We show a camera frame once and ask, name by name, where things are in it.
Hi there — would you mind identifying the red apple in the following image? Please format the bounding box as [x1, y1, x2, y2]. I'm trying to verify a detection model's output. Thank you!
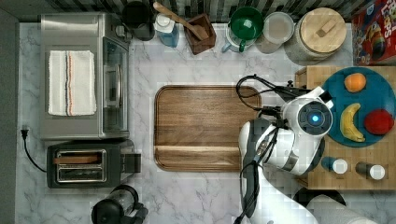
[363, 109, 394, 135]

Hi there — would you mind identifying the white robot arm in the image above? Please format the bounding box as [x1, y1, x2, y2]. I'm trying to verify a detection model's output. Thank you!
[234, 87, 333, 224]

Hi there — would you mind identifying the canister with wooden lid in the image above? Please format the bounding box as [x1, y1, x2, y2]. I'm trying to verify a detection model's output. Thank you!
[284, 7, 347, 65]

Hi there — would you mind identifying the walnut wooden cutting board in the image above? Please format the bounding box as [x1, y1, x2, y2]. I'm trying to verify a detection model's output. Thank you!
[154, 85, 262, 172]

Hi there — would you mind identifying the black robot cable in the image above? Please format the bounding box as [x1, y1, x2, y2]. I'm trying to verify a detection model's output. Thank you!
[233, 74, 309, 224]

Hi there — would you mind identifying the dark shaker white cap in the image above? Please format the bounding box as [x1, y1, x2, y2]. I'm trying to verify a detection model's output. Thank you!
[355, 161, 386, 180]

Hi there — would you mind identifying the red cereal box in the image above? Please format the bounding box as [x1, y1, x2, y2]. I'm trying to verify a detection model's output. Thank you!
[352, 0, 396, 66]

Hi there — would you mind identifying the stainless steel toaster oven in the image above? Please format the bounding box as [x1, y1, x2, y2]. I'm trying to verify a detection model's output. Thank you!
[40, 12, 129, 140]

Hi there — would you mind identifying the green cup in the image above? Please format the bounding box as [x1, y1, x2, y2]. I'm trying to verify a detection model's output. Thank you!
[229, 7, 264, 52]

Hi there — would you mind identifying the teal round plate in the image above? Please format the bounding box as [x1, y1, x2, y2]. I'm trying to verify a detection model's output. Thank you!
[321, 67, 395, 147]

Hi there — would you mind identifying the white striped dish towel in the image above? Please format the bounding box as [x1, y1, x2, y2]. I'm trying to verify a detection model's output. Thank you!
[48, 50, 96, 117]

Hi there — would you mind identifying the black two-slot toaster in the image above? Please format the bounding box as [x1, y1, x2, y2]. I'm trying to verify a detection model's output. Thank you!
[47, 139, 141, 189]

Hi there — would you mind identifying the dark wooden utensil box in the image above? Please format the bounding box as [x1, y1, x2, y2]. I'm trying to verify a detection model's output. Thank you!
[184, 13, 217, 55]

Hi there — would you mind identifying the black toaster power cord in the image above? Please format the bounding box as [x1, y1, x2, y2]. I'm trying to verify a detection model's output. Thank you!
[20, 128, 48, 174]

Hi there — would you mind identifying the yellow banana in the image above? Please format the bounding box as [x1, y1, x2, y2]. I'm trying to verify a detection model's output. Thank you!
[340, 103, 365, 143]

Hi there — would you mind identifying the blue soap bottle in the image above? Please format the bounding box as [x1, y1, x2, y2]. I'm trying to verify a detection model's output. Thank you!
[154, 13, 179, 48]

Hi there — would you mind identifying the blue shaker white cap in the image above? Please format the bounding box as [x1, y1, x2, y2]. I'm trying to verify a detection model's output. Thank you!
[321, 157, 348, 175]

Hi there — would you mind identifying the black cup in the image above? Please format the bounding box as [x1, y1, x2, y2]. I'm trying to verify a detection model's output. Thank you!
[121, 1, 155, 41]

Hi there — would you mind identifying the orange fruit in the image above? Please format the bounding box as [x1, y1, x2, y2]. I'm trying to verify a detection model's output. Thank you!
[344, 73, 366, 92]

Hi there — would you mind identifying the wooden spoon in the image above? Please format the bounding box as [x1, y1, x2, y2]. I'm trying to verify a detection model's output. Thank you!
[153, 2, 209, 40]

